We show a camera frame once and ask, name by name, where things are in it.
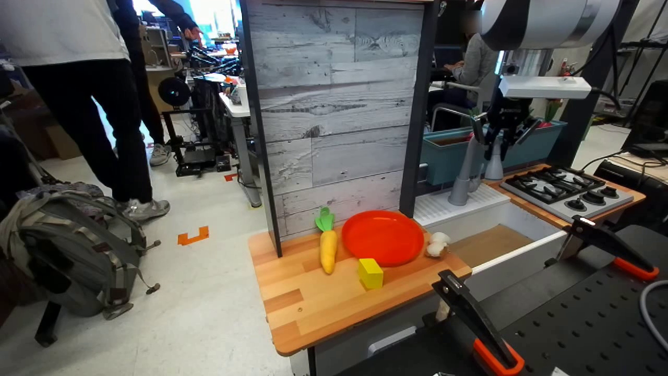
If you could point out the grey toy stove black grates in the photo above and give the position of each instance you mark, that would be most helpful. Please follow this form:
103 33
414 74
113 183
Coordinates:
567 190

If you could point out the grey backpack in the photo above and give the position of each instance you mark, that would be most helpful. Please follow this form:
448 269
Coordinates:
70 243

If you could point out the wooden counter around stove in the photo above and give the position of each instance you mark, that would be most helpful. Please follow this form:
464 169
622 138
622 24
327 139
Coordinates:
528 207

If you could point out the black filament spool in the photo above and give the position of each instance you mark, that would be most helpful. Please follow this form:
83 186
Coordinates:
173 90

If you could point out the white work table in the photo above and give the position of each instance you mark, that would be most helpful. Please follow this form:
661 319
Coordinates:
240 118

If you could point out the white wood backdrop panel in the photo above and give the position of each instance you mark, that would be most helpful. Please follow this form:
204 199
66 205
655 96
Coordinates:
340 105

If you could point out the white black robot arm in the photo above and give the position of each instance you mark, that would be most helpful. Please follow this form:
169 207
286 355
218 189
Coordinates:
544 20

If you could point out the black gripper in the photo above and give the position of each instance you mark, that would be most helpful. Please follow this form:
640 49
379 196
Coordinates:
514 111

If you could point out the black frame post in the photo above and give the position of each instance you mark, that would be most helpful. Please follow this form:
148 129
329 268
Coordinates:
262 138
418 105

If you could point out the orange floor tape mark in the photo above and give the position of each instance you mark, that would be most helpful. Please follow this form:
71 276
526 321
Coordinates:
192 237

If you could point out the white toy garlic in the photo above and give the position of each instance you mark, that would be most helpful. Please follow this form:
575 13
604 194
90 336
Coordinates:
436 243

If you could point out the wooden butcher block countertop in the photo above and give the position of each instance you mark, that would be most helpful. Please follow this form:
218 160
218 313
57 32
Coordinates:
314 305

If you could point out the toy carrot with green top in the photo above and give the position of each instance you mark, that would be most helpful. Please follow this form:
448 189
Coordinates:
329 250

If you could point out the orange plastic plate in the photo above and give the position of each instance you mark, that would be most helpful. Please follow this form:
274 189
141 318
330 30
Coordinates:
383 237

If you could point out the yellow toy block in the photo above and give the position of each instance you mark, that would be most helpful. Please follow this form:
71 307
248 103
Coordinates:
369 273

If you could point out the person in dark clothes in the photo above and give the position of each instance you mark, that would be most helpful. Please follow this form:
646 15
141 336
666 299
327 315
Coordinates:
148 84

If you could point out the seated person grey shirt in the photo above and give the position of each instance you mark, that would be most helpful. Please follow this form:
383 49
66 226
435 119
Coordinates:
477 62

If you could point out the person white shirt black trousers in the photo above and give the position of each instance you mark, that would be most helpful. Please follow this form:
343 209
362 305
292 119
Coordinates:
76 84

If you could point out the white toy kitchen sink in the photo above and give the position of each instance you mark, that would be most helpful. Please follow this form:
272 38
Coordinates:
459 211

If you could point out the grey toy kitchen tap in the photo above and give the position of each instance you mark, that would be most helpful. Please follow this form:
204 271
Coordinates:
459 180

